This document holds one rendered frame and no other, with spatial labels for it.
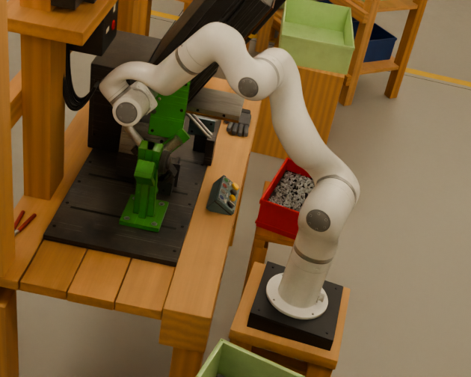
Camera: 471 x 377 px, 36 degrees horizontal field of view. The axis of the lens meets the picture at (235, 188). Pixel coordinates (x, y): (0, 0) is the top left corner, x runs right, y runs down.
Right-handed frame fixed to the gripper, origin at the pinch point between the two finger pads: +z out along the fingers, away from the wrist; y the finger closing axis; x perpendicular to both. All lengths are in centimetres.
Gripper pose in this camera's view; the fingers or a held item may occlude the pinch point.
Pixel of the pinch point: (146, 93)
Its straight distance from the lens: 238.7
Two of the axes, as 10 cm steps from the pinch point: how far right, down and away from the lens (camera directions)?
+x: -8.3, 5.1, 2.1
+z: 0.6, -3.0, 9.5
